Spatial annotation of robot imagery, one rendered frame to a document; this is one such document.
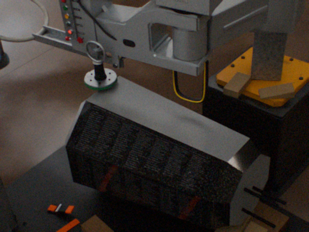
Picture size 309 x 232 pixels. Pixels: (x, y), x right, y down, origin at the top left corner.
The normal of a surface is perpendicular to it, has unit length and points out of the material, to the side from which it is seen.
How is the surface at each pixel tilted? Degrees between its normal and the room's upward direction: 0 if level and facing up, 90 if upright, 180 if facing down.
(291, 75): 0
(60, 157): 0
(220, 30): 90
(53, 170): 0
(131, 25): 90
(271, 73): 90
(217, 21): 90
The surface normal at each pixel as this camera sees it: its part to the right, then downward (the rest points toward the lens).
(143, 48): -0.50, 0.57
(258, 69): -0.19, 0.63
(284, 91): -0.26, -0.75
